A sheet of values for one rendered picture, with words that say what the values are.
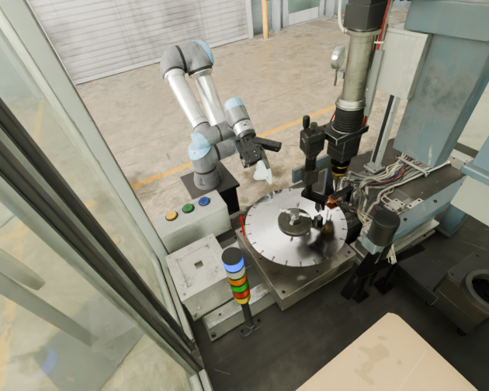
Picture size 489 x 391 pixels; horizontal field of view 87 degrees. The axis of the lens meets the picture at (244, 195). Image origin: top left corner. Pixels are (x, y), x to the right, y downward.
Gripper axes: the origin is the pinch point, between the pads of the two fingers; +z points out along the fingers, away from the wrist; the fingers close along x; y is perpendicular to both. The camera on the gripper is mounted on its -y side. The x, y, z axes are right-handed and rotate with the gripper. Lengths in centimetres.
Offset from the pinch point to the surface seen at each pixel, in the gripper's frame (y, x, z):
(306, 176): -4.5, 19.1, 7.0
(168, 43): -29, -376, -446
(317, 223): -5.8, 8.5, 20.8
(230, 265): 26.0, 34.4, 22.3
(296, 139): -99, -169, -75
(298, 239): 2.6, 10.1, 23.1
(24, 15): 45, 53, -28
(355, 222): -21.6, 3.0, 25.2
